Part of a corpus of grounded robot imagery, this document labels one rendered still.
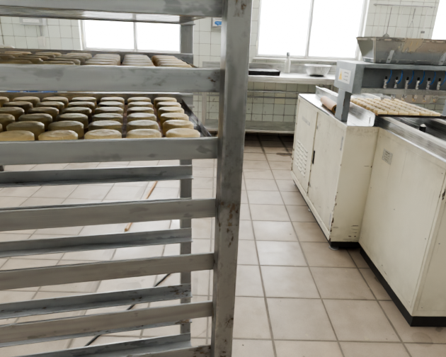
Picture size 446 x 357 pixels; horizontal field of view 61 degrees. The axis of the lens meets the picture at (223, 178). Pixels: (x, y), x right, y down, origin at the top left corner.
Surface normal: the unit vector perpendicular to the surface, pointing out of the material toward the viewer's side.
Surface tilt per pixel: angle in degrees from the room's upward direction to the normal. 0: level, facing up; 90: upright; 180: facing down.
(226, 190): 90
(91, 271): 90
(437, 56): 115
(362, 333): 0
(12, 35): 90
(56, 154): 90
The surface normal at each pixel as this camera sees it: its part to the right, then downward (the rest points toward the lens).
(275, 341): 0.04, -0.94
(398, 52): 0.01, 0.71
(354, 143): 0.03, 0.35
